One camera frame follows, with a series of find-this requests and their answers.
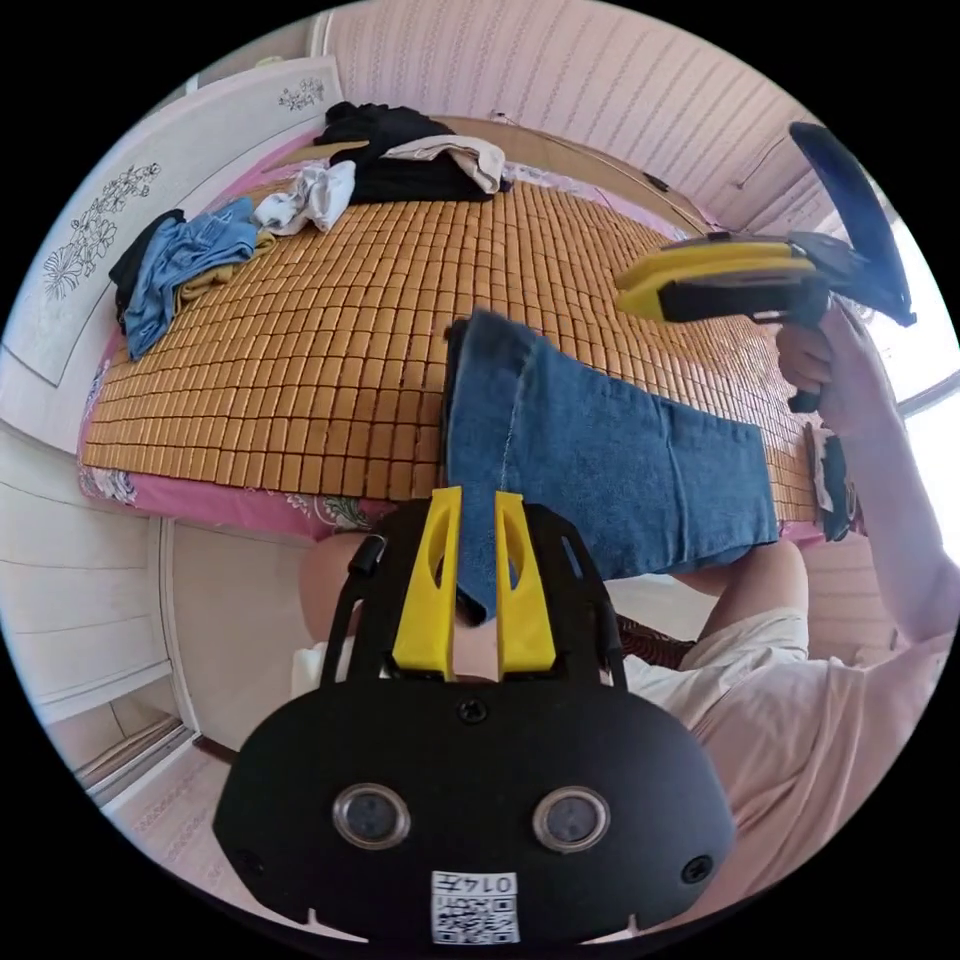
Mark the bed with woven mat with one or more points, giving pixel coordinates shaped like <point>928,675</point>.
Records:
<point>300,360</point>

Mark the white headboard with flower print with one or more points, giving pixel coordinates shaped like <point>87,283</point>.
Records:
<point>112,225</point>

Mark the person's body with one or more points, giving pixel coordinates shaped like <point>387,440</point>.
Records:
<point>810,735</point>

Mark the person's right forearm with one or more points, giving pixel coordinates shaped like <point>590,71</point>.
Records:
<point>892,480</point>

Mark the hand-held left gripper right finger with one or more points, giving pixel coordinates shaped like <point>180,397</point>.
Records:
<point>529,630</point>

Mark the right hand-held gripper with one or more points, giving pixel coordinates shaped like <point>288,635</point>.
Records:
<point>727,301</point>

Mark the pile of clothes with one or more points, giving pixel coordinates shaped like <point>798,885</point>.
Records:
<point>187,262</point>
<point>831,480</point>
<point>405,161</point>

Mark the dark blue jeans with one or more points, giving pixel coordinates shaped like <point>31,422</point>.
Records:
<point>600,465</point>

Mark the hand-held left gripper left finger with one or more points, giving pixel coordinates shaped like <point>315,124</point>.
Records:
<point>427,600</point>

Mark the person's right hand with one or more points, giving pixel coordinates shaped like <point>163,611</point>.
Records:
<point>799,360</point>

